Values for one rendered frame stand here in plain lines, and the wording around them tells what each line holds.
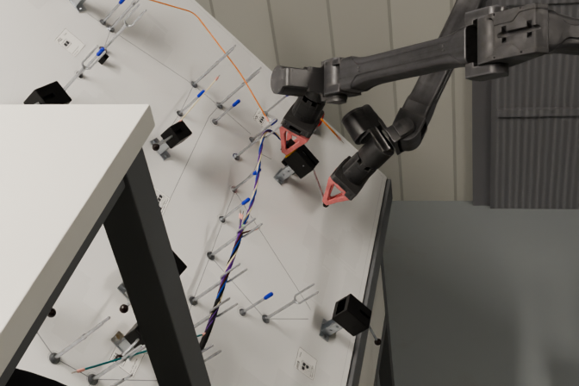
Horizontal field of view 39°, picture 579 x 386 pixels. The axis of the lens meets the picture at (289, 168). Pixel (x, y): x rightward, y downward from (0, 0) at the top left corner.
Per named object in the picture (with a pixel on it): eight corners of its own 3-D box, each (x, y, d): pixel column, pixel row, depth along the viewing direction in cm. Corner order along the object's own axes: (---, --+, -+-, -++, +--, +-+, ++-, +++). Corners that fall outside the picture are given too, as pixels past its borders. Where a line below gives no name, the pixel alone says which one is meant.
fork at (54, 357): (54, 350, 120) (106, 311, 112) (62, 359, 120) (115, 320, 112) (46, 357, 118) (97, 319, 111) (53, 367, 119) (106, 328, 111)
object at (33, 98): (-18, 128, 132) (9, 97, 127) (30, 108, 141) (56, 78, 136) (0, 151, 132) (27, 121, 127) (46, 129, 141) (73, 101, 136)
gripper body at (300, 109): (279, 125, 168) (292, 97, 164) (295, 103, 176) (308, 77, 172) (307, 140, 168) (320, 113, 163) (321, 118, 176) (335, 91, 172)
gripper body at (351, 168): (328, 179, 171) (350, 158, 167) (344, 159, 180) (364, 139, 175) (351, 201, 171) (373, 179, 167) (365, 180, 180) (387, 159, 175)
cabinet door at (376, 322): (388, 314, 238) (378, 208, 215) (361, 481, 195) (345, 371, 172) (379, 313, 238) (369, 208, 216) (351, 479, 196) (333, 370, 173)
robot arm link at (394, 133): (417, 127, 165) (420, 141, 173) (387, 84, 169) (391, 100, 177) (366, 158, 165) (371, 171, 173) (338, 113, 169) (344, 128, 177)
